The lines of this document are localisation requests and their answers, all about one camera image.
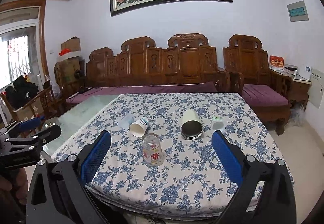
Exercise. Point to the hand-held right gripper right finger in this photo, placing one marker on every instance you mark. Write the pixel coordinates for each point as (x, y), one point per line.
(226, 158)

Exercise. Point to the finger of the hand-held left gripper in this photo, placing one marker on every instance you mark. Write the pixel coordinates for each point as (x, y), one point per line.
(30, 124)
(48, 134)

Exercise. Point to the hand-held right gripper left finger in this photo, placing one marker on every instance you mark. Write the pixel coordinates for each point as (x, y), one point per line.
(97, 156)

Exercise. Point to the small white green cup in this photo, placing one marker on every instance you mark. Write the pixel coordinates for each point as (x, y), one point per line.
(218, 124)

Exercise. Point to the clear plastic cup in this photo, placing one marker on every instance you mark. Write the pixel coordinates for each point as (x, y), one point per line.
(126, 122)

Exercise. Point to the cream steel tumbler cup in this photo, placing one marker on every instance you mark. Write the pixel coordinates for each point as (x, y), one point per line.
(191, 126)

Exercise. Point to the white paper cup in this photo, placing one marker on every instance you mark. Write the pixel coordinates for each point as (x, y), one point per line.
(139, 128)

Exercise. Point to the red flower print glass cup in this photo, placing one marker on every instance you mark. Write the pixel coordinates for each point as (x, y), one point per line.
(152, 151)

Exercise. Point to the person's left hand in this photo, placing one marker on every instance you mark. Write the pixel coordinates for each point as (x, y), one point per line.
(12, 186)

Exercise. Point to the wooden chair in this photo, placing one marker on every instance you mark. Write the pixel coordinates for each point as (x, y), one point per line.
(38, 105)

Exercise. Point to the black clothes pile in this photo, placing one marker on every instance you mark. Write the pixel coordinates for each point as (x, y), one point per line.
(22, 91)

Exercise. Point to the white plastic bag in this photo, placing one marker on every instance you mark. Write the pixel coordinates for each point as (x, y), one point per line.
(54, 87)

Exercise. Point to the blue floral tablecloth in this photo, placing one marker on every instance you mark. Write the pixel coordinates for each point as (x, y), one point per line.
(177, 178)

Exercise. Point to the window with metal grille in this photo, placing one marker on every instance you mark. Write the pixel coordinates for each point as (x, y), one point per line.
(17, 59)

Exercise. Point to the large cardboard box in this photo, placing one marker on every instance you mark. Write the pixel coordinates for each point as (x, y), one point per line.
(69, 70)

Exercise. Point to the square purple seat cushion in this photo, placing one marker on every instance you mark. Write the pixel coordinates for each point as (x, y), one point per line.
(265, 96)

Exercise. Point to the long purple seat cushion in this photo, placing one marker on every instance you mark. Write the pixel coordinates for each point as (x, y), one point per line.
(141, 91)

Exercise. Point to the orange red cloth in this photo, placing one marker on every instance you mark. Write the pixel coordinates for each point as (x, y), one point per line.
(64, 52)

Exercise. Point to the clear plastic bag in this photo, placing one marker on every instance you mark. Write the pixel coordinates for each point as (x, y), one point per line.
(297, 113)

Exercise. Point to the small cardboard box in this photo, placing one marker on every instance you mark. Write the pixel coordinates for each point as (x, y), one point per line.
(71, 44)

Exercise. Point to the carved wooden armchair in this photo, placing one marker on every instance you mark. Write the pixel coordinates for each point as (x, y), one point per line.
(250, 61)

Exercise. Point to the wooden side table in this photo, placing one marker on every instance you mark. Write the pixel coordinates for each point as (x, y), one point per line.
(300, 89)

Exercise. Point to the red gift box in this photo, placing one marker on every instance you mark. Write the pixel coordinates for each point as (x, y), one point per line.
(277, 62)

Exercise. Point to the carved wooden sofa bench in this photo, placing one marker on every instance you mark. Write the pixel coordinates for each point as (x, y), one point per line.
(162, 61)

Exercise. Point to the white box device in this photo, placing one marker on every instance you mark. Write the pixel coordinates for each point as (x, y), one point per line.
(304, 72)

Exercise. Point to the white wall panel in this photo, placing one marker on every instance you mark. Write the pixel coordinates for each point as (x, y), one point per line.
(317, 88)

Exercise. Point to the grey wall electrical box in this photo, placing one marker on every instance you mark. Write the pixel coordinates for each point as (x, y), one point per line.
(298, 11)

